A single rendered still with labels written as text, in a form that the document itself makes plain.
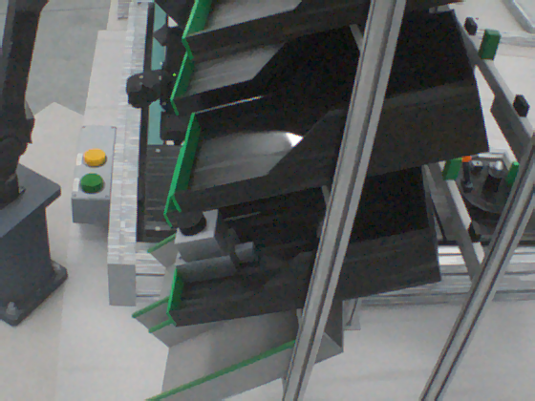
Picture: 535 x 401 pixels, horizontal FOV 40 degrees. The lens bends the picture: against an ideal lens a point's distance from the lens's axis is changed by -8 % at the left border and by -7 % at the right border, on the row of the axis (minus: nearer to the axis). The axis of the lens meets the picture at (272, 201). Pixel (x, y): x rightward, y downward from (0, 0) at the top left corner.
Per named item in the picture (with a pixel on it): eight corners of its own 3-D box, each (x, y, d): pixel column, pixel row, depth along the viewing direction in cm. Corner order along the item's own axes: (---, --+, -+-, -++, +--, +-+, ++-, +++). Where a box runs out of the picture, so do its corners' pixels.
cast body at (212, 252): (184, 284, 85) (159, 239, 80) (189, 256, 88) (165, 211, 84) (257, 272, 83) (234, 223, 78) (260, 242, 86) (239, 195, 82)
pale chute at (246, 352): (157, 425, 93) (132, 408, 91) (171, 347, 103) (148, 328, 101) (344, 352, 81) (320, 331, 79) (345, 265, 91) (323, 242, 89)
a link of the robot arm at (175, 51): (164, 36, 106) (223, 26, 110) (150, 19, 110) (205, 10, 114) (161, 77, 111) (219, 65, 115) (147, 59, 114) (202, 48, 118)
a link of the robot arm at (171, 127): (202, 32, 122) (163, 31, 121) (205, 96, 108) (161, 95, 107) (198, 74, 127) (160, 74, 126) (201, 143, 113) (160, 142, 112)
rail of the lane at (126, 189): (109, 306, 123) (106, 259, 116) (128, 35, 189) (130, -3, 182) (141, 306, 124) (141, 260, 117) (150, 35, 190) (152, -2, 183)
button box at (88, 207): (72, 223, 131) (70, 197, 127) (81, 150, 146) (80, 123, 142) (111, 224, 132) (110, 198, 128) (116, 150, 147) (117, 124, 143)
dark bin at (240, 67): (177, 118, 81) (151, 62, 77) (196, 57, 91) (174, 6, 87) (440, 59, 74) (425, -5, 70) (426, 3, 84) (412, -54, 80)
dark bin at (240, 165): (180, 216, 70) (148, 152, 66) (200, 131, 80) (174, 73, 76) (490, 152, 63) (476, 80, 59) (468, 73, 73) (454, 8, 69)
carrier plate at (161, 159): (144, 246, 122) (144, 236, 121) (146, 152, 140) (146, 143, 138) (295, 248, 126) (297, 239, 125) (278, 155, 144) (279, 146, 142)
